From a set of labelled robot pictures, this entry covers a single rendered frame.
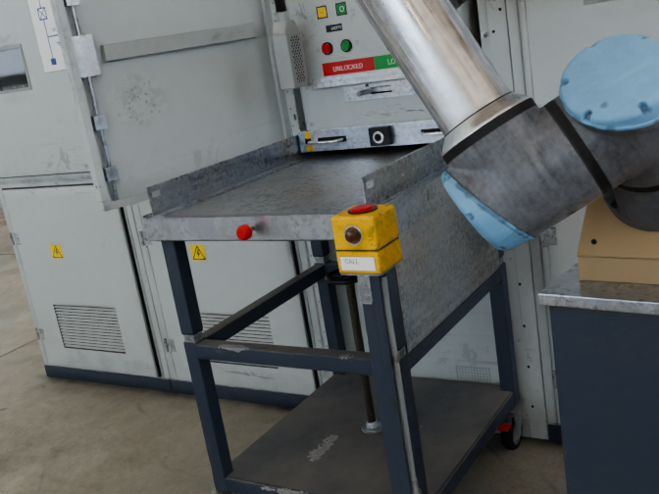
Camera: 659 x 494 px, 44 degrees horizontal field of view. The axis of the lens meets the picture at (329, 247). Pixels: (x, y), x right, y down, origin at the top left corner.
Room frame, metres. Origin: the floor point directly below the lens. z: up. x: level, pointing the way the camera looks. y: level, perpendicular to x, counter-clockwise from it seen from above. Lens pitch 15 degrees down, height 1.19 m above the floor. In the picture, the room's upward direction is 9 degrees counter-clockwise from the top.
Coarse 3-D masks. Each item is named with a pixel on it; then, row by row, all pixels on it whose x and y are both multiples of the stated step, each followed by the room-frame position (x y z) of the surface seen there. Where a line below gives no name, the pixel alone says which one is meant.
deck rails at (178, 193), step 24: (288, 144) 2.29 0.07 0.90; (432, 144) 1.78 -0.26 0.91; (216, 168) 2.02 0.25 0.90; (240, 168) 2.10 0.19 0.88; (264, 168) 2.18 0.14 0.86; (384, 168) 1.59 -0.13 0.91; (408, 168) 1.67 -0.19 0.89; (432, 168) 1.77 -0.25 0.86; (168, 192) 1.87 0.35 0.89; (192, 192) 1.93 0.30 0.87; (216, 192) 1.98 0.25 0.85; (384, 192) 1.58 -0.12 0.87
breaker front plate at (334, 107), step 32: (288, 0) 2.32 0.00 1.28; (320, 0) 2.26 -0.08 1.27; (352, 0) 2.21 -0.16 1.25; (320, 32) 2.27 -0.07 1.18; (352, 32) 2.22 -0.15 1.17; (320, 64) 2.28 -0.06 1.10; (320, 96) 2.29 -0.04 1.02; (352, 96) 2.23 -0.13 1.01; (384, 96) 2.18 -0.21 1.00; (416, 96) 2.13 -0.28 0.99; (320, 128) 2.30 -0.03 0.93
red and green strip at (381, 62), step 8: (376, 56) 2.19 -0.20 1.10; (384, 56) 2.17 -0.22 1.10; (328, 64) 2.27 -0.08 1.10; (336, 64) 2.25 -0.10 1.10; (344, 64) 2.24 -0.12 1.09; (352, 64) 2.23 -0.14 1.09; (360, 64) 2.21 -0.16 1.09; (368, 64) 2.20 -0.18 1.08; (376, 64) 2.19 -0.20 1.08; (384, 64) 2.17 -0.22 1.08; (392, 64) 2.16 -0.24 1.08; (328, 72) 2.27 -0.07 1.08; (336, 72) 2.25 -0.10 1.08; (344, 72) 2.24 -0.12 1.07; (352, 72) 2.23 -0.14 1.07
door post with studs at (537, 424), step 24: (480, 0) 2.08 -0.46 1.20; (480, 24) 2.08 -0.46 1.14; (504, 24) 2.04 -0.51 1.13; (504, 48) 2.05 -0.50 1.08; (504, 72) 2.05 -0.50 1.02; (528, 264) 2.04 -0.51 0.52; (528, 288) 2.05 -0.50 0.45; (528, 312) 2.05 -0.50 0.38; (528, 336) 2.06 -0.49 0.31; (528, 360) 2.06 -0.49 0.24
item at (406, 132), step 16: (336, 128) 2.26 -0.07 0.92; (352, 128) 2.23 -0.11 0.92; (400, 128) 2.15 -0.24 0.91; (416, 128) 2.12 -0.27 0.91; (432, 128) 2.10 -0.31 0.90; (304, 144) 2.32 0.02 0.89; (320, 144) 2.29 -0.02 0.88; (336, 144) 2.26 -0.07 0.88; (352, 144) 2.23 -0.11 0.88; (368, 144) 2.21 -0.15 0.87; (400, 144) 2.15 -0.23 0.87
